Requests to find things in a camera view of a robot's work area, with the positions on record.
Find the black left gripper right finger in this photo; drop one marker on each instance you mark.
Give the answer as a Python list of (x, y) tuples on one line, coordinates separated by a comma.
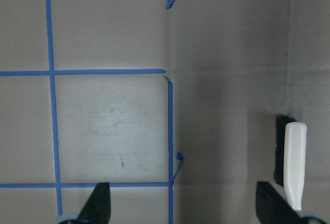
[(272, 208)]

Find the beige hand brush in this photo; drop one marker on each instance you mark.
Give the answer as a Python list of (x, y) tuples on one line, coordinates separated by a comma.
[(290, 158)]

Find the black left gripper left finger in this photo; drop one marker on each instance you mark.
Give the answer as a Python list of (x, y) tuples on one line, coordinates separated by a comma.
[(97, 209)]

